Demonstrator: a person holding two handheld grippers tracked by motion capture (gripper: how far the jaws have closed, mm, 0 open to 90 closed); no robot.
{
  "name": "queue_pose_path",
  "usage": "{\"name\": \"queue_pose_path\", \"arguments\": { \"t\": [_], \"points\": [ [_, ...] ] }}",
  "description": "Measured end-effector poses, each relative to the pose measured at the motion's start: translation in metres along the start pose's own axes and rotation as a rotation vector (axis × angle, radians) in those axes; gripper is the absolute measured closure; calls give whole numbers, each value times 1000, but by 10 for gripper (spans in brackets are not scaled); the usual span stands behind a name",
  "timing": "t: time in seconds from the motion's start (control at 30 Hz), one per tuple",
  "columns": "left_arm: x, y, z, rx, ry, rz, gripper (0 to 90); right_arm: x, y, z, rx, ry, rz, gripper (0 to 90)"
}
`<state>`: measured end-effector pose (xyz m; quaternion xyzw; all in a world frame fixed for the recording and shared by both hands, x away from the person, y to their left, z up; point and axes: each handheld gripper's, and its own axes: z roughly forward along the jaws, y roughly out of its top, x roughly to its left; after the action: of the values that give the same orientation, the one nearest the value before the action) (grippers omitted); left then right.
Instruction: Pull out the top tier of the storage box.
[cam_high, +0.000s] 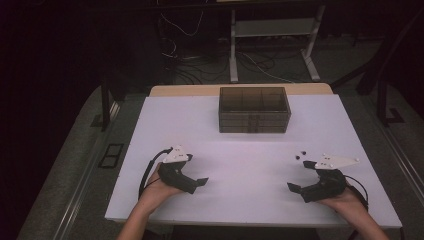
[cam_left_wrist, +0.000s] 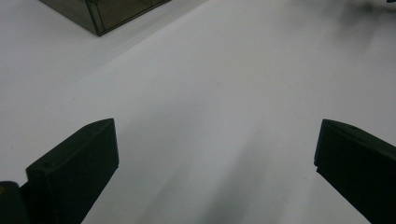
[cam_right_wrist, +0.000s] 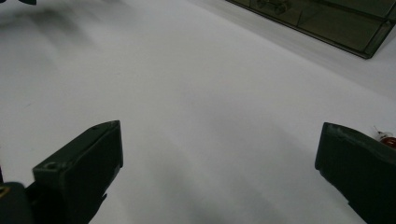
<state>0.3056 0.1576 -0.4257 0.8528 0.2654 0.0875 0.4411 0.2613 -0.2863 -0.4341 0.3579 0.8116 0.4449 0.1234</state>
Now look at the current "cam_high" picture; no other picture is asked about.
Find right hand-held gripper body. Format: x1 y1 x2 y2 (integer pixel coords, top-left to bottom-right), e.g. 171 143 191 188
300 153 361 204

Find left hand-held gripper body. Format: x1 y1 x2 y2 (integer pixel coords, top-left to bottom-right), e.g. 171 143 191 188
157 145 194 192

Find transparent drawer with handle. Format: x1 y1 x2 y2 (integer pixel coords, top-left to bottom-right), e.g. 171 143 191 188
219 124 290 134

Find dark transparent drawer box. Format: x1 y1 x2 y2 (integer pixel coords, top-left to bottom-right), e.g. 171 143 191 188
218 86 292 134

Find person's right hand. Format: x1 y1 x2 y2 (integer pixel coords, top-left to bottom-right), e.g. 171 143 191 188
317 185 368 220

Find person's left hand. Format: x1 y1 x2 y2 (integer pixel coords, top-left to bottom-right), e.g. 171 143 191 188
138 163 183 215

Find white board sheet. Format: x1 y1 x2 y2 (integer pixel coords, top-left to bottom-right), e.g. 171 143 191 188
104 94 403 229

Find wooden table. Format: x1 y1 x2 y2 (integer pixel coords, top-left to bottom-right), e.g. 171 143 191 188
148 82 334 98

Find black metal stand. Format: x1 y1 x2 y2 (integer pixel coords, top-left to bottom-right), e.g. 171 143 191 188
90 74 129 133
329 9 424 128

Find white metal stand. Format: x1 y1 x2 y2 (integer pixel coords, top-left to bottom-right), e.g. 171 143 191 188
228 4 326 84

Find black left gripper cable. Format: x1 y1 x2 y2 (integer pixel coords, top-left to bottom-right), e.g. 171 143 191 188
137 147 174 201

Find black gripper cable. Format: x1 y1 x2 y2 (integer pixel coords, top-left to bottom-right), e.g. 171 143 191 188
137 147 174 201
344 174 370 212

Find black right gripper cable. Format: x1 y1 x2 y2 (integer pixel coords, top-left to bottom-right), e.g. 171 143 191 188
344 174 370 212

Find black floor outlet frame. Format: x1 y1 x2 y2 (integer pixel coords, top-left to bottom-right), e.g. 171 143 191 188
97 142 125 170

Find metal floor rail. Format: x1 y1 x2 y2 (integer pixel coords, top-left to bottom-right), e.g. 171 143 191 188
52 99 122 240
374 121 424 204

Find tangle of black floor cables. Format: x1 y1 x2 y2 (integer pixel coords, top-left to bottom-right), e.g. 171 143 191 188
159 36 303 85

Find white floor cable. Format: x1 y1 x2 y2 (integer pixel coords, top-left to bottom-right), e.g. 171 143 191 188
159 9 205 38

